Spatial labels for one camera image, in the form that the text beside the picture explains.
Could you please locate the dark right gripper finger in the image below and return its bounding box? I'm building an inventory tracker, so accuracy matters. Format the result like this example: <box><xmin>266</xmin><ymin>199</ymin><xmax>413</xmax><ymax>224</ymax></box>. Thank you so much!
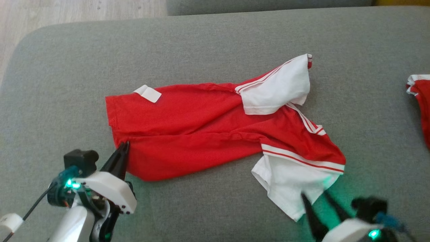
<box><xmin>301</xmin><ymin>193</ymin><xmax>330</xmax><ymax>241</ymax></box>
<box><xmin>322</xmin><ymin>190</ymin><xmax>352</xmax><ymax>223</ymax></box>

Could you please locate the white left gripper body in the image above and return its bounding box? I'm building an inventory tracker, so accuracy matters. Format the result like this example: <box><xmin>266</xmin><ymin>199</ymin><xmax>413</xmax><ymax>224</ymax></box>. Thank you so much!
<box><xmin>46</xmin><ymin>171</ymin><xmax>137</xmax><ymax>215</ymax></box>

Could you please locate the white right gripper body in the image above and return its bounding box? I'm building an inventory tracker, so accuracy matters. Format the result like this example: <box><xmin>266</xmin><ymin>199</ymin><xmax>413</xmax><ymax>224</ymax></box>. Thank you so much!
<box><xmin>321</xmin><ymin>218</ymin><xmax>403</xmax><ymax>242</ymax></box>

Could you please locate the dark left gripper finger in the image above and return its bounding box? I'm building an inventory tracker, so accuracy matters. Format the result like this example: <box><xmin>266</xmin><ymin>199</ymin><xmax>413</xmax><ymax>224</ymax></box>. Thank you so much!
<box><xmin>117</xmin><ymin>141</ymin><xmax>131</xmax><ymax>182</ymax></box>
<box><xmin>100</xmin><ymin>144</ymin><xmax>124</xmax><ymax>176</ymax></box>

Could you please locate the red white polo shirt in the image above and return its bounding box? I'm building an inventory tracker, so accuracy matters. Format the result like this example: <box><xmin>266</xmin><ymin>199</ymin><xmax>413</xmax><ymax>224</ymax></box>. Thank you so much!
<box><xmin>105</xmin><ymin>53</ymin><xmax>346</xmax><ymax>222</ymax></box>

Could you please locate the red white garment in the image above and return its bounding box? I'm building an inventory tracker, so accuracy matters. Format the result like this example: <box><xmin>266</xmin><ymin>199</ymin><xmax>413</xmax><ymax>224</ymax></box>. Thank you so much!
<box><xmin>405</xmin><ymin>74</ymin><xmax>430</xmax><ymax>151</ymax></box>

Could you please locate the large grey sofa seat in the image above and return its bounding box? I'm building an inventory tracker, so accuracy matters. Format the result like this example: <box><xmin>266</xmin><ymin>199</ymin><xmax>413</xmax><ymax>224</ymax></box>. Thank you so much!
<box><xmin>0</xmin><ymin>5</ymin><xmax>430</xmax><ymax>242</ymax></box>

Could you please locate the grey sofa seat cushion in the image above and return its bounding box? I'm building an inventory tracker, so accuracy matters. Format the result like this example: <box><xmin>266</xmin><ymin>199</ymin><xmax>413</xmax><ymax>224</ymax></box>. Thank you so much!
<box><xmin>166</xmin><ymin>0</ymin><xmax>376</xmax><ymax>16</ymax></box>

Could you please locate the large yellow back cushion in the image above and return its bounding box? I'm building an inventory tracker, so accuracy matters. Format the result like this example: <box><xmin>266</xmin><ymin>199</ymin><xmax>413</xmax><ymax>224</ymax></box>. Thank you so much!
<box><xmin>375</xmin><ymin>0</ymin><xmax>430</xmax><ymax>6</ymax></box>

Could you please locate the dark right gripper cable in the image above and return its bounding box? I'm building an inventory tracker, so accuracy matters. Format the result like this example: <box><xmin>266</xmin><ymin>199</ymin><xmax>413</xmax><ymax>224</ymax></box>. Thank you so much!
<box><xmin>376</xmin><ymin>212</ymin><xmax>417</xmax><ymax>242</ymax></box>

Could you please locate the thin black left gripper cable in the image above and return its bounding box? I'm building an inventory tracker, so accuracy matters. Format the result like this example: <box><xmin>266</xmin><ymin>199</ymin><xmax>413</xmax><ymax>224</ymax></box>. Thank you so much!
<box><xmin>2</xmin><ymin>187</ymin><xmax>54</xmax><ymax>242</ymax></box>

